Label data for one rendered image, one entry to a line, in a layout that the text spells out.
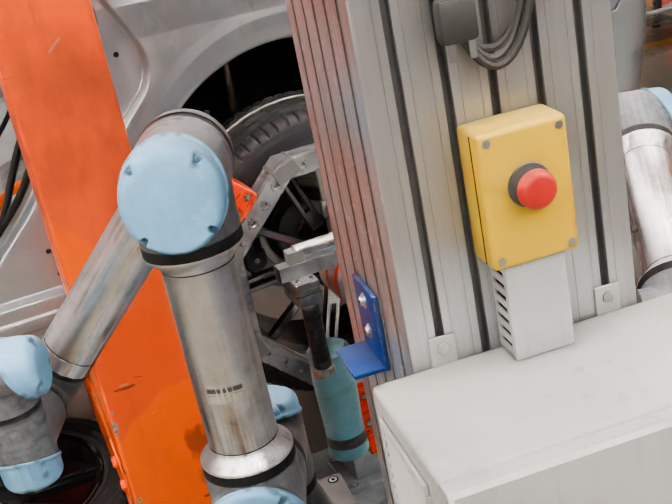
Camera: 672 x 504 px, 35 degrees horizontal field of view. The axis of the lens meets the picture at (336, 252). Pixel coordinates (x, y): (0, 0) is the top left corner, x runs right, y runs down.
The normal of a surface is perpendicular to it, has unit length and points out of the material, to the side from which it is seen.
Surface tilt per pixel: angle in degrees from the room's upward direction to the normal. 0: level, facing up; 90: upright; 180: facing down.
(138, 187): 82
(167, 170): 83
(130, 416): 90
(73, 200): 90
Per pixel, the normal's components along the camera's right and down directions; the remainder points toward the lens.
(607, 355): -0.18, -0.91
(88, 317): -0.04, 0.34
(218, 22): 0.37, 0.29
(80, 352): 0.32, 0.53
